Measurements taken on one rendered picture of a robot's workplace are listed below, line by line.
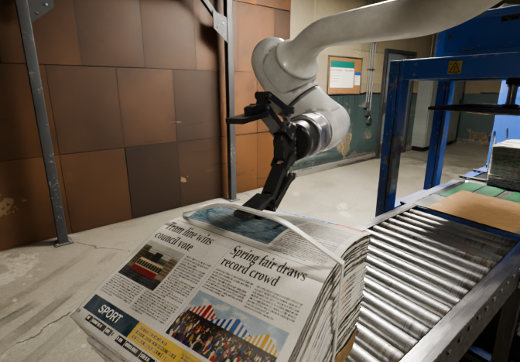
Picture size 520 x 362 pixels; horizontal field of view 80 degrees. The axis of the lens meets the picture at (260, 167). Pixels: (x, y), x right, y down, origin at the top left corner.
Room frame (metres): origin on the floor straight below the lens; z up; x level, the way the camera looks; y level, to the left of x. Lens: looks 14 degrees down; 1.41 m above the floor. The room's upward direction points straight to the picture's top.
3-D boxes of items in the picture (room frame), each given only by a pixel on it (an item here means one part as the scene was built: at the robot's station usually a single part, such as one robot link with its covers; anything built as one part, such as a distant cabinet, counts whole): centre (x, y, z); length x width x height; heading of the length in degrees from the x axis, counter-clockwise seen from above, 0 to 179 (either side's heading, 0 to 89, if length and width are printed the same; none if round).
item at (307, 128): (0.57, -0.06, 1.31); 0.09 x 0.07 x 0.08; 148
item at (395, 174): (1.75, -0.76, 0.77); 0.09 x 0.09 x 1.55; 38
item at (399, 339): (0.81, -0.25, 0.77); 0.47 x 0.05 x 0.05; 38
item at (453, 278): (1.04, -0.56, 0.77); 0.47 x 0.05 x 0.05; 38
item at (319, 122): (0.63, -0.10, 1.31); 0.09 x 0.06 x 0.09; 58
